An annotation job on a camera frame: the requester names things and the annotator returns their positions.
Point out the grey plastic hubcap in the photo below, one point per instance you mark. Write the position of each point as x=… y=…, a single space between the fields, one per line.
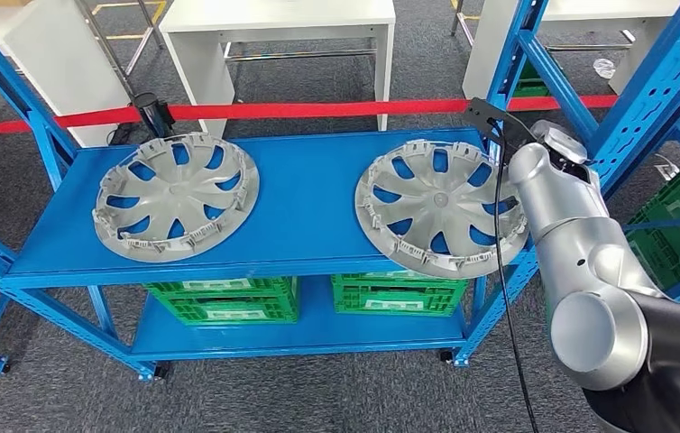
x=175 y=191
x=438 y=197

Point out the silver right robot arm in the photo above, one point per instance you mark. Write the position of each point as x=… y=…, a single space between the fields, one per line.
x=573 y=239

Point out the red barrier tape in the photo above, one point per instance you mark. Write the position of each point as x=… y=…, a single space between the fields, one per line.
x=316 y=110

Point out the white table with chrome bar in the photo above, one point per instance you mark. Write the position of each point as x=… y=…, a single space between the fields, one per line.
x=199 y=71

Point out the white floor socket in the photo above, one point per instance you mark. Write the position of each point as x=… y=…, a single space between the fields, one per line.
x=667 y=168

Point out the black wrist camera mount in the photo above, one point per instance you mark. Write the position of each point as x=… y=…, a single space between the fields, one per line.
x=483 y=113

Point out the black barrier post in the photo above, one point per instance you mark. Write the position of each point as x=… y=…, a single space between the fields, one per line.
x=150 y=112

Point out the chrome metal stool frame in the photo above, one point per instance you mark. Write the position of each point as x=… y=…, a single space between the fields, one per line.
x=110 y=54

